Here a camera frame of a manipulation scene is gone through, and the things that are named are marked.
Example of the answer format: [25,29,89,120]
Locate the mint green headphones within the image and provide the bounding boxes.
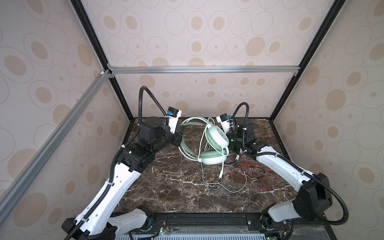
[179,117,230,166]

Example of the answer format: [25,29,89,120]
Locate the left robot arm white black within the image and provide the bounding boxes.
[62,86,182,240]

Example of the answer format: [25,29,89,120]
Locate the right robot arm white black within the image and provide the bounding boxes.
[219,115,349,226]

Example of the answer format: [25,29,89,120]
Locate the white black headphones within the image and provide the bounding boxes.
[224,150,243,167]

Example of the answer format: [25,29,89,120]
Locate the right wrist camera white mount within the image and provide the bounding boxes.
[216,113,235,134]

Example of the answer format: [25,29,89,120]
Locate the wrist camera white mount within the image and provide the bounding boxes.
[216,113,235,134]
[167,107,182,134]

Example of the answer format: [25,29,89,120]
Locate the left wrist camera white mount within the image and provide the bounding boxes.
[167,107,182,134]

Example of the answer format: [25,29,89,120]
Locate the aluminium rail back wall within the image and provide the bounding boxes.
[111,66,300,75]

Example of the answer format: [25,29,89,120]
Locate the aluminium rail wall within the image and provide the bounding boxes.
[1,70,112,225]
[111,66,300,75]

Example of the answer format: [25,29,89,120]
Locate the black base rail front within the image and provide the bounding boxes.
[78,212,337,240]

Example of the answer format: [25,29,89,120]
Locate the black frame post left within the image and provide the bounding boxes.
[70,0,135,122]

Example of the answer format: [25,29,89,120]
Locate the black frame post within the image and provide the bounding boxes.
[269,0,347,123]
[70,0,135,122]

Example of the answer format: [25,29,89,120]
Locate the black frame post right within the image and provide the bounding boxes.
[269,0,347,123]

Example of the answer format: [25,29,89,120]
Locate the aluminium rail left wall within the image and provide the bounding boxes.
[1,70,112,225]

